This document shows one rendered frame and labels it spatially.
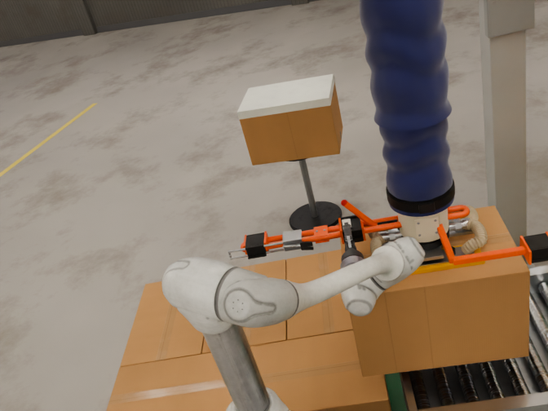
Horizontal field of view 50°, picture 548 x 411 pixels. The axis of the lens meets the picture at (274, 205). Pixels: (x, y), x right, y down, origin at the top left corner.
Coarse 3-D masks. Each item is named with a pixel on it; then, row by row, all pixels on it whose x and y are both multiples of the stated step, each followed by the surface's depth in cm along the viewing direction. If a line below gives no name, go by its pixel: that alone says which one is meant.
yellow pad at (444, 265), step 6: (456, 246) 204; (444, 252) 202; (456, 252) 201; (462, 252) 200; (474, 252) 199; (480, 252) 199; (444, 258) 200; (426, 264) 199; (432, 264) 199; (438, 264) 199; (444, 264) 198; (450, 264) 197; (462, 264) 197; (468, 264) 197; (474, 264) 197; (420, 270) 199; (426, 270) 198; (432, 270) 198; (438, 270) 198
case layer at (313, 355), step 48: (144, 288) 319; (144, 336) 286; (192, 336) 278; (288, 336) 263; (336, 336) 256; (144, 384) 259; (192, 384) 252; (288, 384) 240; (336, 384) 234; (384, 384) 229
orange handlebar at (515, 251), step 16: (448, 208) 204; (464, 208) 202; (368, 224) 208; (384, 224) 204; (400, 224) 203; (272, 240) 212; (304, 240) 207; (320, 240) 207; (448, 240) 189; (448, 256) 183; (464, 256) 181; (480, 256) 179; (496, 256) 179; (512, 256) 179
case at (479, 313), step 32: (416, 288) 194; (448, 288) 194; (480, 288) 193; (512, 288) 193; (352, 320) 203; (384, 320) 202; (416, 320) 202; (448, 320) 202; (480, 320) 201; (512, 320) 201; (384, 352) 211; (416, 352) 210; (448, 352) 210; (480, 352) 209; (512, 352) 209
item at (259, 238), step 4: (264, 232) 213; (248, 236) 214; (252, 236) 213; (256, 236) 212; (260, 236) 212; (264, 236) 211; (244, 240) 212; (248, 240) 212; (252, 240) 211; (256, 240) 211; (260, 240) 210; (264, 240) 209; (244, 244) 210; (248, 244) 210; (252, 244) 209; (256, 244) 209; (264, 244) 208
